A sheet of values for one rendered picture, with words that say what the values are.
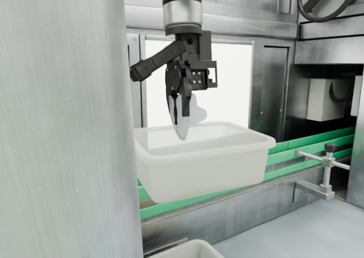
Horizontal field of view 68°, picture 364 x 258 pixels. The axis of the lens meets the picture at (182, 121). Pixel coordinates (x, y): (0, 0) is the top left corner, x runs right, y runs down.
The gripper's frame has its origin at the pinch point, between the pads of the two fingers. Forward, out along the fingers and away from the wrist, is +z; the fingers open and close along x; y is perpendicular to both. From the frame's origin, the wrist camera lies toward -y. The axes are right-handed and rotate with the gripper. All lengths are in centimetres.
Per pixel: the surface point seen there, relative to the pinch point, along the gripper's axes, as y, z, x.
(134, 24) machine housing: -0.6, -26.6, 23.7
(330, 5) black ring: 69, -36, 19
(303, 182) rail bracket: 50, 23, 14
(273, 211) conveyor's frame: 38, 31, 15
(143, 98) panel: 0.9, -7.0, 25.3
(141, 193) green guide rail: -5.6, 14.4, 10.6
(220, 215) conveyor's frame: 16.7, 25.8, 12.5
